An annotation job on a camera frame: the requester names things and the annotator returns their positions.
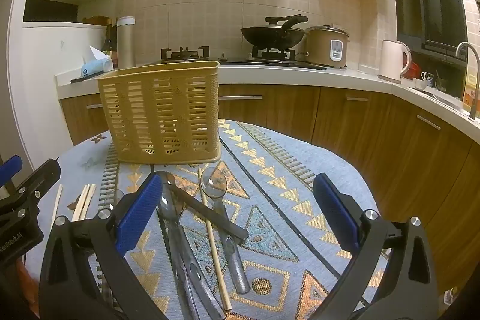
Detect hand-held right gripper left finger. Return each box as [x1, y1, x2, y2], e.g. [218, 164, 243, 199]
[38, 173, 169, 320]

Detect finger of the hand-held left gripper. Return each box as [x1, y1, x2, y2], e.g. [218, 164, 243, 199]
[17, 158, 62, 204]
[0, 155, 23, 189]

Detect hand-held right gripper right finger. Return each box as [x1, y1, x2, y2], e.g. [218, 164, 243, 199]
[312, 173, 439, 320]

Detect clear spoon grey handle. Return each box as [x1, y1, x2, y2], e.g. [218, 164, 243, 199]
[155, 171, 250, 241]
[157, 189, 226, 320]
[200, 167, 251, 294]

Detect pale wooden chopstick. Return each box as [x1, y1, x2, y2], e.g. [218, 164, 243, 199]
[79, 184, 97, 222]
[50, 184, 63, 229]
[198, 167, 231, 310]
[71, 185, 87, 222]
[76, 185, 91, 222]

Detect yellow slotted plastic basket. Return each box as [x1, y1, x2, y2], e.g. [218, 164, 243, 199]
[97, 61, 223, 165]

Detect blue patterned tablecloth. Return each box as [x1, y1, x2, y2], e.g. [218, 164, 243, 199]
[35, 119, 391, 320]

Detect wooden base cabinets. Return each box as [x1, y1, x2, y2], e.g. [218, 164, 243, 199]
[60, 82, 480, 300]

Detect white tall cabinet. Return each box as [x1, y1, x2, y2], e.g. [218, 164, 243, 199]
[20, 22, 113, 171]

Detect blue tissue box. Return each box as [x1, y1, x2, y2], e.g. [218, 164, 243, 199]
[80, 46, 114, 78]

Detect dark glass bottle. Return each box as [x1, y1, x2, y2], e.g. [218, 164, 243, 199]
[103, 18, 119, 60]

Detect steel thermos flask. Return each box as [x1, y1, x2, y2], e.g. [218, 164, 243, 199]
[116, 16, 136, 69]

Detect red container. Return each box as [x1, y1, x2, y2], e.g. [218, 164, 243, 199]
[403, 61, 422, 80]

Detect white patterned cup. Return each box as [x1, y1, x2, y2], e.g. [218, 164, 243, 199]
[412, 70, 436, 90]

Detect white mug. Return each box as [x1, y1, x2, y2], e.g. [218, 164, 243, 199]
[378, 40, 412, 82]

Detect beige rice cooker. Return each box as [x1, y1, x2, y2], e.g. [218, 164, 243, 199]
[303, 25, 350, 69]

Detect black gas stove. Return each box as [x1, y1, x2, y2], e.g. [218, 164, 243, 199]
[160, 46, 328, 71]

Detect yellow box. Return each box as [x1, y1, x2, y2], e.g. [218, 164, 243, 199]
[463, 74, 479, 107]

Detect black wok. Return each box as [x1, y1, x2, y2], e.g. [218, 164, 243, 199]
[240, 25, 305, 49]

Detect steel faucet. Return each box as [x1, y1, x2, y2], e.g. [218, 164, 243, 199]
[455, 42, 480, 120]

